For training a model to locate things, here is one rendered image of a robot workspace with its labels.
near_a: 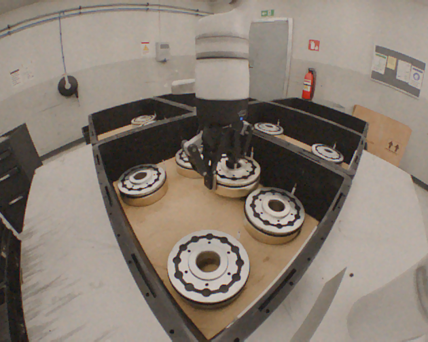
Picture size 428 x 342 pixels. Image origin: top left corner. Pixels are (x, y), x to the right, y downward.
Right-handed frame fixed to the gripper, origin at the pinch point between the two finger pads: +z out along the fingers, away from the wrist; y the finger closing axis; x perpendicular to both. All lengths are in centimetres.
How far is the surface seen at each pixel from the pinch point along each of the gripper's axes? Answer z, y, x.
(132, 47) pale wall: -74, 82, 337
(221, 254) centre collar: 1.1, -9.9, -11.0
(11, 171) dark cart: 19, -97, 124
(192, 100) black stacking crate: 0, 33, 59
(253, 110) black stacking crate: -2.6, 32.7, 18.7
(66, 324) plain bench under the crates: 17.5, -43.4, -1.1
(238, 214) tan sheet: 4.7, -1.0, -5.8
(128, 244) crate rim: -5.3, -18.2, -7.6
